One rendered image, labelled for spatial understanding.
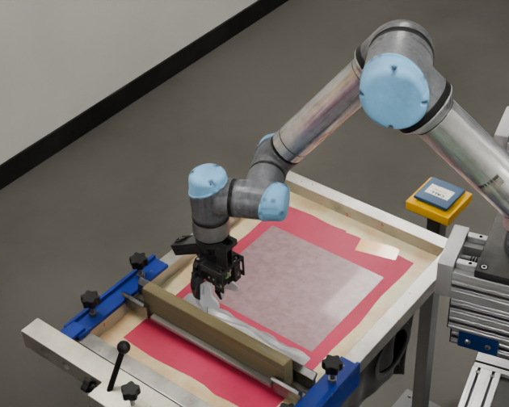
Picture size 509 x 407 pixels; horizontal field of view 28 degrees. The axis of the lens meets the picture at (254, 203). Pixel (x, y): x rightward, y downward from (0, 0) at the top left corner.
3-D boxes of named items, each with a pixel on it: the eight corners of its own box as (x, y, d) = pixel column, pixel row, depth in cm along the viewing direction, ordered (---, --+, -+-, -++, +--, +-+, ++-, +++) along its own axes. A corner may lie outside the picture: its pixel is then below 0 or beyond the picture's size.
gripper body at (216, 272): (222, 297, 205) (219, 253, 198) (191, 280, 210) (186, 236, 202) (246, 276, 210) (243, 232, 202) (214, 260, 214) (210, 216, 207)
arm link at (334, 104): (405, -16, 180) (244, 140, 209) (398, 14, 172) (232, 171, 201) (452, 24, 183) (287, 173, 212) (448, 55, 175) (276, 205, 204)
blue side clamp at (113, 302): (155, 274, 250) (153, 253, 246) (170, 282, 248) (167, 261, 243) (68, 346, 232) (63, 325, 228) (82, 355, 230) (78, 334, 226)
